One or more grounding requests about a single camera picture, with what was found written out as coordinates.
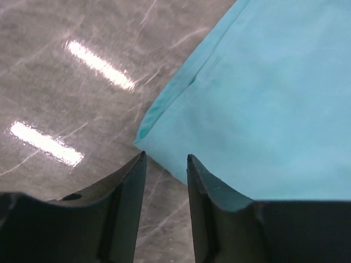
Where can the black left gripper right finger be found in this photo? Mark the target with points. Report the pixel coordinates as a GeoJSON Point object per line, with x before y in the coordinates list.
{"type": "Point", "coordinates": [228, 226]}

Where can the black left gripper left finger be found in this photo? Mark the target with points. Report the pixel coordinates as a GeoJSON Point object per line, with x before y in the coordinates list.
{"type": "Point", "coordinates": [96, 224]}

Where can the teal t-shirt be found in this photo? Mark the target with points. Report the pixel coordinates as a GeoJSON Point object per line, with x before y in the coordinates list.
{"type": "Point", "coordinates": [263, 102]}

